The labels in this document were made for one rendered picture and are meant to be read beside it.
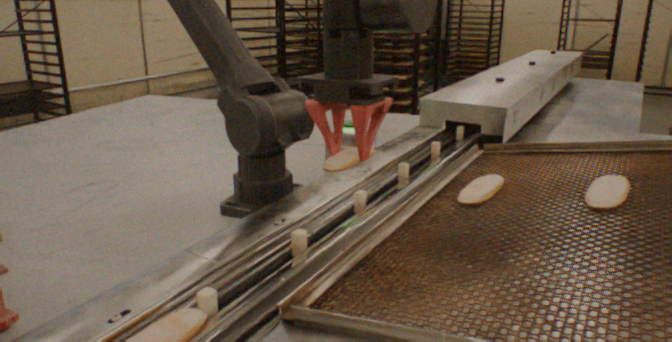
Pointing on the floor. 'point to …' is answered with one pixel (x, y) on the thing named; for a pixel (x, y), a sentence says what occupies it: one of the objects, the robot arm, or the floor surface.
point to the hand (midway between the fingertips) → (349, 151)
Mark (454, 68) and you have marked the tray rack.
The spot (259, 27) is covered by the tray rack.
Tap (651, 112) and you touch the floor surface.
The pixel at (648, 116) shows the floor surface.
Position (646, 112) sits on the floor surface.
